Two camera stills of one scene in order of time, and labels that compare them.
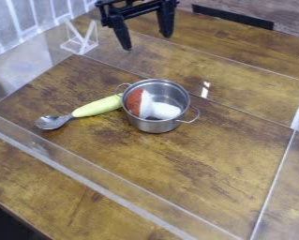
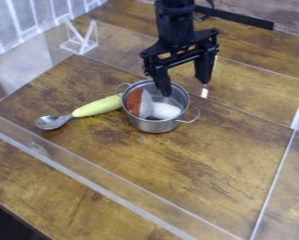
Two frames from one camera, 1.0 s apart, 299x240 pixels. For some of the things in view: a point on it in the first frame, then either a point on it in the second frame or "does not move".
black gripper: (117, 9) to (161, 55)
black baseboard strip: (234, 17) does not move
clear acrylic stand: (78, 44) does not move
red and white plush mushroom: (144, 105) does not move
